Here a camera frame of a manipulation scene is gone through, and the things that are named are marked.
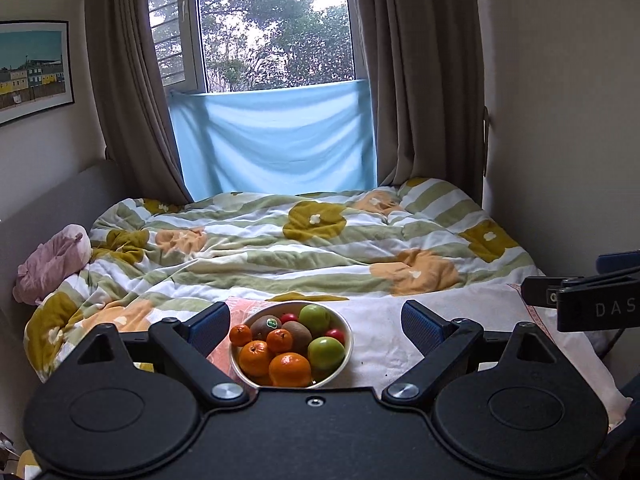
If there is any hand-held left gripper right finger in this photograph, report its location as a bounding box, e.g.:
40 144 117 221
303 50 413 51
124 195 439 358
381 300 565 408

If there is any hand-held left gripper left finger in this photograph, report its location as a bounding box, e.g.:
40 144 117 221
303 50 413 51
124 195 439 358
65 301 251 409

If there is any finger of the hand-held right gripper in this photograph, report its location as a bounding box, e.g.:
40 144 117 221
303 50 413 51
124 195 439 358
597 251 640 274
520 275 567 309

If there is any kiwi with sticker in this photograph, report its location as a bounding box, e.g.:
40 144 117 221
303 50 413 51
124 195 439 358
250 314 282 341

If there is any yellow rimmed white bowl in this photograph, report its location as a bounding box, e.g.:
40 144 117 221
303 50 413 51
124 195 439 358
228 300 355 390

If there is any large orange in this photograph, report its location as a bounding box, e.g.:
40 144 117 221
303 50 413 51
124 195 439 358
268 352 312 388

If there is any brown kiwi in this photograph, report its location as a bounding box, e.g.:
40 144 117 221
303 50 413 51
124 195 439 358
281 321 314 356

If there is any large green apple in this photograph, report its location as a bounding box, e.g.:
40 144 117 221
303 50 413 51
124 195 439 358
307 336 347 372

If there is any small green apple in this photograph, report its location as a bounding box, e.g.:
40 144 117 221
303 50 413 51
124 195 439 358
298 303 332 337

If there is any pink printed cloth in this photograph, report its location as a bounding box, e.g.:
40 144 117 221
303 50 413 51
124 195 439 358
206 296 283 378

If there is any white pillow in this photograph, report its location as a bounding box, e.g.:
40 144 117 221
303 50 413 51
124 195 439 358
320 280 632 423

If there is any floral striped blanket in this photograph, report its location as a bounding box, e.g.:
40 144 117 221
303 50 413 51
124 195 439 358
24 177 547 386

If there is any curtain tieback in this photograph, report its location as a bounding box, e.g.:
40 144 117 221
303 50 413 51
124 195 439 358
481 105 492 177

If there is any pink plush toy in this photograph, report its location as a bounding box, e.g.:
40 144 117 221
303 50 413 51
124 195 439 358
12 224 93 307

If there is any light blue cloth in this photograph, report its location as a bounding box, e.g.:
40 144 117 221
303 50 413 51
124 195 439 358
167 79 379 202

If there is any yellow object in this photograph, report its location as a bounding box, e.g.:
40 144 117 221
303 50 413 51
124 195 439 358
16 452 42 480

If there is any brown curtain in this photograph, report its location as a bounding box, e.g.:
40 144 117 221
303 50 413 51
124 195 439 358
82 0 194 206
344 0 494 207

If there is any window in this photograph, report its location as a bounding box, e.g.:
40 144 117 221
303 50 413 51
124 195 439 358
145 0 369 96

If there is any black cable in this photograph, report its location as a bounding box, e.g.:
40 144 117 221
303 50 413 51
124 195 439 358
599 329 627 358

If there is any grey upholstered bed frame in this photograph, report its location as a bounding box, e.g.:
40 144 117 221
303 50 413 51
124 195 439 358
0 159 122 343

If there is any framed wall picture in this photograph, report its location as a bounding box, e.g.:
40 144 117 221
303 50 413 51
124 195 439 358
0 20 76 127

